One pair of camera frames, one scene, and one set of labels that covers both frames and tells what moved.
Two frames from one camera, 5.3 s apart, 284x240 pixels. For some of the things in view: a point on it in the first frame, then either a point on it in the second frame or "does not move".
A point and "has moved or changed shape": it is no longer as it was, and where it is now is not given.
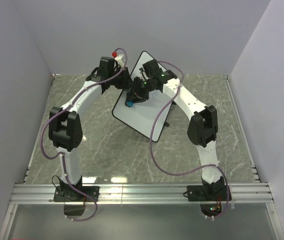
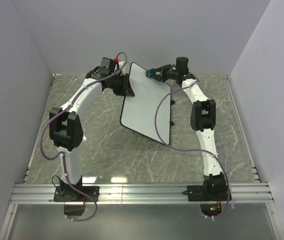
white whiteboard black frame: [143, 116] has moved or changed shape
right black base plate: [207, 193] does not move
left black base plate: [69, 194] does not move
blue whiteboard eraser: [130, 103] has moved or changed shape
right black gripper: [137, 96] -> [163, 70]
